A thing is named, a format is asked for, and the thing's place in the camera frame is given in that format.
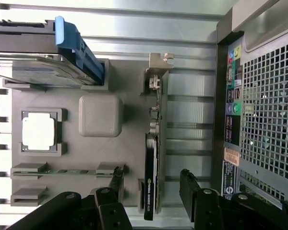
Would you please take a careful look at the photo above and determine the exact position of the green RAM stick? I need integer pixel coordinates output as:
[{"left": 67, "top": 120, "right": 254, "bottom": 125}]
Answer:
[{"left": 14, "top": 169, "right": 98, "bottom": 175}]

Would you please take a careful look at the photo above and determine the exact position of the grey parts rack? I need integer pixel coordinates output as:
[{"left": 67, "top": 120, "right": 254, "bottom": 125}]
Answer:
[{"left": 11, "top": 58, "right": 170, "bottom": 215}]

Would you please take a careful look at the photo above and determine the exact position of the silver CPU chip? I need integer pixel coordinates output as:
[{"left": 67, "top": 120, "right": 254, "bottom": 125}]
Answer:
[{"left": 21, "top": 111, "right": 58, "bottom": 151}]

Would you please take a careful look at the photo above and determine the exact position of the hard disk with blue caddy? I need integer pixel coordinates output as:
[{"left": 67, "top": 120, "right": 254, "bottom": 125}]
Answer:
[{"left": 0, "top": 15, "right": 104, "bottom": 87}]

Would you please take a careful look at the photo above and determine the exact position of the open black PC case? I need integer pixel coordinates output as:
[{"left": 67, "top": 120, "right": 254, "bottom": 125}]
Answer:
[{"left": 216, "top": 0, "right": 288, "bottom": 230}]

